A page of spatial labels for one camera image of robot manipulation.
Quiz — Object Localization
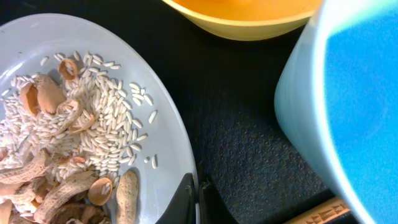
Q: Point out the grey plate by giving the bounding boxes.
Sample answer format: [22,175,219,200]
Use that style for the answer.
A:
[1,14,198,223]

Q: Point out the round black serving tray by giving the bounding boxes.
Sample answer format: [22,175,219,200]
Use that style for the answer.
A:
[1,0,334,223]

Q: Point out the upper wooden chopstick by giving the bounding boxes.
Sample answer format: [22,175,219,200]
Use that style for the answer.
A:
[284,197,350,224]

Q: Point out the peanut shells and rice scraps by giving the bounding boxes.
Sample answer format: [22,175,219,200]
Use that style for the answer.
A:
[1,54,157,223]

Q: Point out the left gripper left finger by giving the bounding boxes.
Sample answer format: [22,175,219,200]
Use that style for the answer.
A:
[156,173,196,224]

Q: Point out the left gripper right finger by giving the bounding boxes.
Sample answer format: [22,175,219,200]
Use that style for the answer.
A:
[199,182,232,224]

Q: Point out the blue plastic cup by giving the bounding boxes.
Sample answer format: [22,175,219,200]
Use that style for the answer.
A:
[274,0,397,223]

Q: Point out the yellow bowl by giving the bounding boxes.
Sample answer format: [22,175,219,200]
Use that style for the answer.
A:
[164,0,322,41]

